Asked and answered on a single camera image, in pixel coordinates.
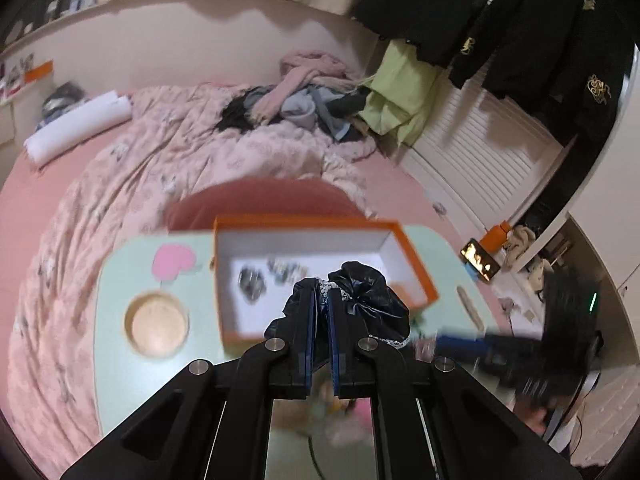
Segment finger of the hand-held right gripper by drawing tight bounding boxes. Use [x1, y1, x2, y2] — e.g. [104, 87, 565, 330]
[437, 327, 501, 362]

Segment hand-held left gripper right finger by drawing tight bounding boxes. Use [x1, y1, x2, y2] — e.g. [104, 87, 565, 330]
[327, 290, 583, 480]

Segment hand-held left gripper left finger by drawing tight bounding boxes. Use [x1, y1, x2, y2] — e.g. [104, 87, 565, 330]
[60, 277, 318, 480]

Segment black satin scrunchie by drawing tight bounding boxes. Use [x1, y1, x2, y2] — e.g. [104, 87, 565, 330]
[265, 261, 413, 352]

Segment orange cardboard box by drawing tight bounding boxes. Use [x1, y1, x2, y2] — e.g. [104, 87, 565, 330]
[212, 216, 440, 356]

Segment silver black hair accessory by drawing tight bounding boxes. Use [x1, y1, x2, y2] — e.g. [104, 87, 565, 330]
[237, 267, 266, 303]
[267, 257, 306, 283]

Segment smartphone with lit screen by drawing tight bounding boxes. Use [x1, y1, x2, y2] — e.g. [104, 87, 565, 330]
[460, 239, 501, 281]

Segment orange bottle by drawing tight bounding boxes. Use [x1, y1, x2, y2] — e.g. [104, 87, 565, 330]
[482, 221, 513, 256]

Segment beige crumpled cloth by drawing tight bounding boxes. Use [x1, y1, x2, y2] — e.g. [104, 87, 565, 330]
[502, 225, 541, 271]

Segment dark red pillow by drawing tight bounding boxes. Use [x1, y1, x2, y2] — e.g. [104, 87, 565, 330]
[162, 177, 373, 235]

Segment pink heart-shaped pad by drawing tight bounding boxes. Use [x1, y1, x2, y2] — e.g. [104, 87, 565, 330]
[152, 245, 201, 283]

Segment white louvered wardrobe door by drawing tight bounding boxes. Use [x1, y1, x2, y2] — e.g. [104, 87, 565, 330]
[400, 62, 581, 241]

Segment mint green lap table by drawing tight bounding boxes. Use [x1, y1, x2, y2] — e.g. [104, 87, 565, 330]
[92, 224, 501, 441]

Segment blue grey clothes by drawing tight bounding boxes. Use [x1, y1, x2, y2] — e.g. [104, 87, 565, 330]
[280, 85, 363, 142]

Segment black wig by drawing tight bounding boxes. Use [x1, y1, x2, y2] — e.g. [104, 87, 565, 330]
[217, 87, 273, 134]

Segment pink printed blanket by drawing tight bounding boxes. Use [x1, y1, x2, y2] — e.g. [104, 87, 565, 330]
[7, 82, 381, 476]

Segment light green cloth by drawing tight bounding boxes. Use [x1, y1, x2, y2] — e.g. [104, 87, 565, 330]
[359, 40, 442, 147]

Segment pile of clothes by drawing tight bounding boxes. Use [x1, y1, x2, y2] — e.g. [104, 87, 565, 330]
[252, 51, 362, 122]

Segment white paper roll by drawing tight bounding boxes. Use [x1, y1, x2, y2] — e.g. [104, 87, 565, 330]
[25, 91, 133, 168]

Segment grey black bundle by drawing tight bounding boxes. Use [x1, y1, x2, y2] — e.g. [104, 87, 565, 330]
[40, 82, 88, 122]

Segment black hanging jacket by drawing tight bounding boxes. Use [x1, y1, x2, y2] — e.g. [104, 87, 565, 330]
[350, 0, 492, 68]

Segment white drawer cabinet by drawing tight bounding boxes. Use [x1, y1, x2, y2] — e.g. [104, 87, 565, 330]
[0, 87, 23, 148]

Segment small orange box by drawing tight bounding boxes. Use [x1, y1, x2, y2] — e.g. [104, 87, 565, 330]
[25, 60, 54, 82]

